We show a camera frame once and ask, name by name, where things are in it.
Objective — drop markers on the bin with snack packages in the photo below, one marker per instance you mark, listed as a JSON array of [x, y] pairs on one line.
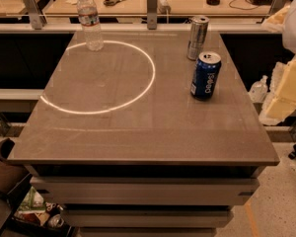
[[36, 217]]

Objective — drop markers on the tall silver energy drink can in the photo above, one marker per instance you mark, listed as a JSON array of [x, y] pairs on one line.
[[198, 31]]

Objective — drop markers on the brown chair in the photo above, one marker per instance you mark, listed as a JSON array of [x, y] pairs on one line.
[[14, 183]]

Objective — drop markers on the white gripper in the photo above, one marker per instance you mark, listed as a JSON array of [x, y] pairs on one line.
[[295, 25]]

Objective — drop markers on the clear plastic water bottle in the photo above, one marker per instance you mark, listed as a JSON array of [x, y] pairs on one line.
[[89, 19]]

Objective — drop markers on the blue pepsi can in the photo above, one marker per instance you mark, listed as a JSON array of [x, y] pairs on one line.
[[205, 75]]

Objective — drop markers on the black handled scissors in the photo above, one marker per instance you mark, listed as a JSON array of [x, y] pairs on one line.
[[110, 3]]

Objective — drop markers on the grey drawer cabinet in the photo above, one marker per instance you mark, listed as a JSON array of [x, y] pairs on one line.
[[146, 200]]

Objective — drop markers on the grey metal bracket middle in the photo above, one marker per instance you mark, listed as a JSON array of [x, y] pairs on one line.
[[152, 6]]

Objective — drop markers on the white power strip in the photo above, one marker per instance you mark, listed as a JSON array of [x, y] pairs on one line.
[[164, 6]]

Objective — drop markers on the grey metal bracket left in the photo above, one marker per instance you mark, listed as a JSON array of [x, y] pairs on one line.
[[37, 19]]

